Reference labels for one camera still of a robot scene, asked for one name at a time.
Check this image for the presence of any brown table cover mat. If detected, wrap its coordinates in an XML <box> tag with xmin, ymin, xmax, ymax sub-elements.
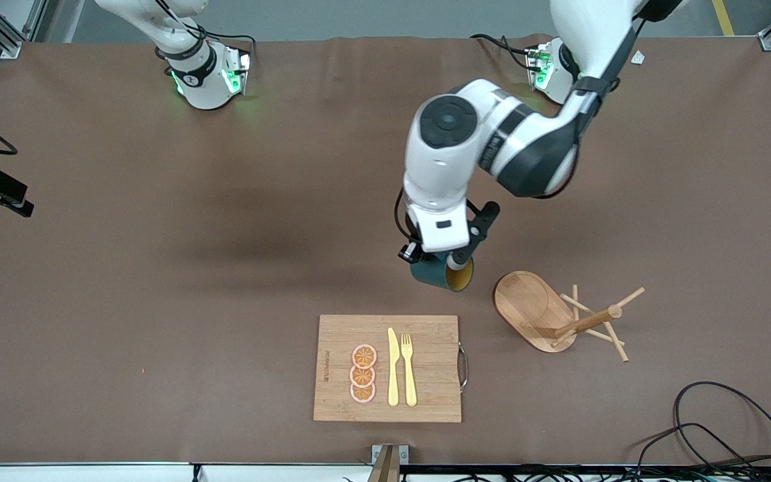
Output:
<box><xmin>0</xmin><ymin>33</ymin><xmax>771</xmax><ymax>467</ymax></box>

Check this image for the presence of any metal bracket with wooden post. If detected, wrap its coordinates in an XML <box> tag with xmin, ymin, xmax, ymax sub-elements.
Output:
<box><xmin>367</xmin><ymin>444</ymin><xmax>410</xmax><ymax>482</ymax></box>

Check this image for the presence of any yellow plastic fork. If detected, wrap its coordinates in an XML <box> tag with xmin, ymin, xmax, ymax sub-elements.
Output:
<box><xmin>400</xmin><ymin>333</ymin><xmax>418</xmax><ymax>408</ymax></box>

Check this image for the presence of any wooden mug rack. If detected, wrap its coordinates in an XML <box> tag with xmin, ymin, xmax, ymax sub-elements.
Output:
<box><xmin>493</xmin><ymin>270</ymin><xmax>647</xmax><ymax>364</ymax></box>

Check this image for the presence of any yellow plastic knife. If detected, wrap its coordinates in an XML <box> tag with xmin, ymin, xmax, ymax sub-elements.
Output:
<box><xmin>387</xmin><ymin>327</ymin><xmax>401</xmax><ymax>408</ymax></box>

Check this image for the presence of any black looped cable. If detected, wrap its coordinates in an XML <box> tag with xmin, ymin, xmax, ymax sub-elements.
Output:
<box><xmin>673</xmin><ymin>381</ymin><xmax>771</xmax><ymax>482</ymax></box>
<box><xmin>636</xmin><ymin>422</ymin><xmax>768</xmax><ymax>482</ymax></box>

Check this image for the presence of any black cable tangle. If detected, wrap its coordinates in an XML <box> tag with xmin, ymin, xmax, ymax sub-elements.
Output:
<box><xmin>399</xmin><ymin>465</ymin><xmax>771</xmax><ymax>482</ymax></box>

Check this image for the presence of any bamboo cutting board with handle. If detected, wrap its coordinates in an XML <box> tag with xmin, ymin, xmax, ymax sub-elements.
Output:
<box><xmin>313</xmin><ymin>315</ymin><xmax>470</xmax><ymax>424</ymax></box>

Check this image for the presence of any white table edge rail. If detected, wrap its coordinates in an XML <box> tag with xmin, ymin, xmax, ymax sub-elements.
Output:
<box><xmin>0</xmin><ymin>462</ymin><xmax>373</xmax><ymax>482</ymax></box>

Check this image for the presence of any teal mug yellow inside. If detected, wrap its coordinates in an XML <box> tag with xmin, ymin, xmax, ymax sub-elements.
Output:
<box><xmin>410</xmin><ymin>258</ymin><xmax>475</xmax><ymax>293</ymax></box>

